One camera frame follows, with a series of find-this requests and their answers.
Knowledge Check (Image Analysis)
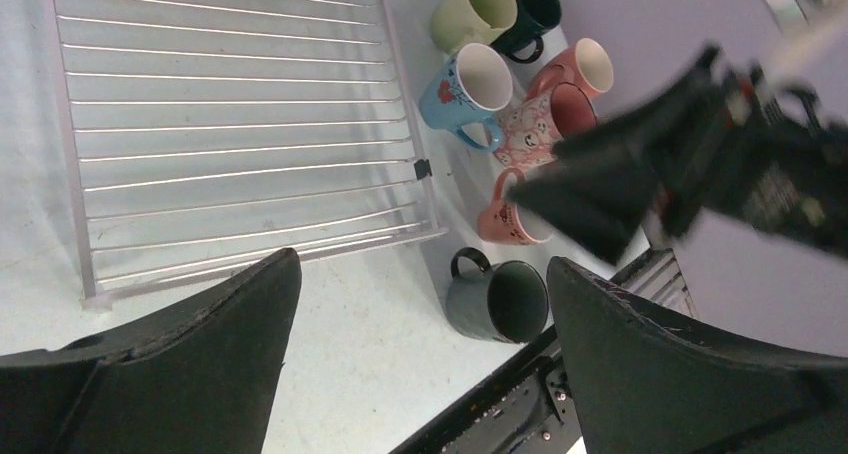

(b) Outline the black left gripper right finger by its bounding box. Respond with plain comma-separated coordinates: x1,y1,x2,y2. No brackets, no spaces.
547,257,847,453

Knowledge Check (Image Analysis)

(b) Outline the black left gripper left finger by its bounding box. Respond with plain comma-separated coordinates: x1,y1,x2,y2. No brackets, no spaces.
1,248,302,453

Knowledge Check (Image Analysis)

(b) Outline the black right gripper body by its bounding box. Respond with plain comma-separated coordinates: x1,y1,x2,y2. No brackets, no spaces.
656,66,847,258

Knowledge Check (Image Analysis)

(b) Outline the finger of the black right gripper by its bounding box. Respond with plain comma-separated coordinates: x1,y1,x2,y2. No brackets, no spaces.
506,43,721,265

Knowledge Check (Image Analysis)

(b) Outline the pink ghost pattern mug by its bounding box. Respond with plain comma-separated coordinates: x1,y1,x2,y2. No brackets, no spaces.
494,82,597,171

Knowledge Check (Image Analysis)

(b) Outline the small terracotta cup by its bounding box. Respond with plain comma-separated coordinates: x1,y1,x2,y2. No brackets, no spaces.
476,167,554,246

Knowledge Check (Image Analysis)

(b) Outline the salmon pink mug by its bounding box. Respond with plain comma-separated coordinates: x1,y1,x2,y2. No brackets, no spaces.
527,38,614,100

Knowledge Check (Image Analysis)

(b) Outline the grey mug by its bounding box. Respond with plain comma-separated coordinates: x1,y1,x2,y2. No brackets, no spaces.
444,247,549,344

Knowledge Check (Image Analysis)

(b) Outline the light blue dotted mug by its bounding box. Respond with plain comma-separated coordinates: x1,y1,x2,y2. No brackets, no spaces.
418,43,513,152

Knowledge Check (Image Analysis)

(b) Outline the dark teal mug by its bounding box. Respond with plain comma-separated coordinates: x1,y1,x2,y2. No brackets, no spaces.
491,0,562,64

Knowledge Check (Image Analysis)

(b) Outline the light green mug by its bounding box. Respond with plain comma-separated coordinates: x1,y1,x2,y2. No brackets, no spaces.
430,0,518,55

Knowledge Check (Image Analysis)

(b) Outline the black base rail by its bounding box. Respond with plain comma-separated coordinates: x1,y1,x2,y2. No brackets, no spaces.
395,249,697,453

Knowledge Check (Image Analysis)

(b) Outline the white wire dish rack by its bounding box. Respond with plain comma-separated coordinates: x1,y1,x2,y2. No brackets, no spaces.
43,0,443,308

